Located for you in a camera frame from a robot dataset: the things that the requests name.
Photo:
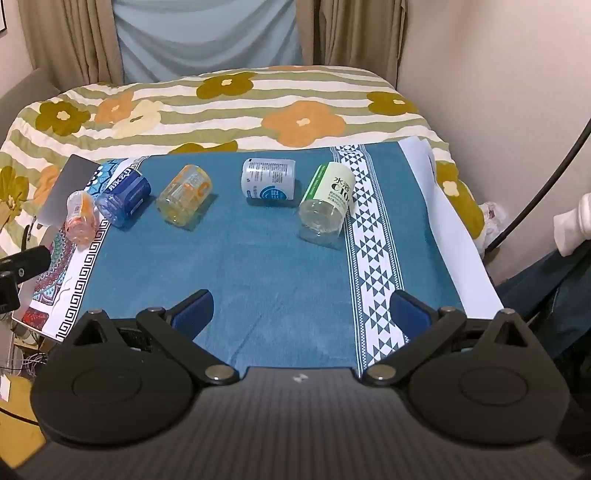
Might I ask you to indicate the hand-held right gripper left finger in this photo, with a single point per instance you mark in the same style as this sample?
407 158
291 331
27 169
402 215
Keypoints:
194 314

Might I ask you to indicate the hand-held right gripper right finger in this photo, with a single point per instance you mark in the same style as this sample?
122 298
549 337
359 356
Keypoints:
411 316

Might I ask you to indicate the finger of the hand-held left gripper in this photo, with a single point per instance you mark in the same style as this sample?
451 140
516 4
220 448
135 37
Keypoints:
25 263

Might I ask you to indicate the small orange bottle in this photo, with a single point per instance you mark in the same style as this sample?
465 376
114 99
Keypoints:
81 221

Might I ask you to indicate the yellow orange plastic cup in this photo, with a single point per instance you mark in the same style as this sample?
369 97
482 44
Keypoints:
184 194

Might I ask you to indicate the green label plastic cup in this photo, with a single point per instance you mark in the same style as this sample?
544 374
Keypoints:
325 198

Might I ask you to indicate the white blue label plastic cup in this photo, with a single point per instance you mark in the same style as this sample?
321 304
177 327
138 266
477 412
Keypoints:
270 180

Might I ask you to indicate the white sheet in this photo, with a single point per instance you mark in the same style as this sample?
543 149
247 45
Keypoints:
461 244

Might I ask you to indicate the blue patterned table cloth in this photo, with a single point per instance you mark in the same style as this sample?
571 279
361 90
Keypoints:
268 263

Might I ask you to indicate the grey laptop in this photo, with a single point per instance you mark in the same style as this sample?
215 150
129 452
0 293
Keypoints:
69 180

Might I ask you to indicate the clear plastic bag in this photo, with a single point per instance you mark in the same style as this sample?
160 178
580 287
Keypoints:
493 221

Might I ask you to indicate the person's blue jeans leg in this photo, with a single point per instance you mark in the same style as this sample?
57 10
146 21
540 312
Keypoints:
545 295

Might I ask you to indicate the grey sofa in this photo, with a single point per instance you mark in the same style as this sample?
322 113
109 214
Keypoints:
23 92

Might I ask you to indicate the white sock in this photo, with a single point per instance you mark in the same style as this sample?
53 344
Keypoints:
572 226

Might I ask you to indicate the beige curtain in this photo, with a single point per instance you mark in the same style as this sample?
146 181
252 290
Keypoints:
64 41
355 37

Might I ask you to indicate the floral striped blanket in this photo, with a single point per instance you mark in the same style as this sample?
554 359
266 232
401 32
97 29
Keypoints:
300 92

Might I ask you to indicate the light blue curtain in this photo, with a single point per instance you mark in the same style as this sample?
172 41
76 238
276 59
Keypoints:
207 37

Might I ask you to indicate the wall picture frame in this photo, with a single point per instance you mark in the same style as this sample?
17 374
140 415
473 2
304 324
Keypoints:
2 16

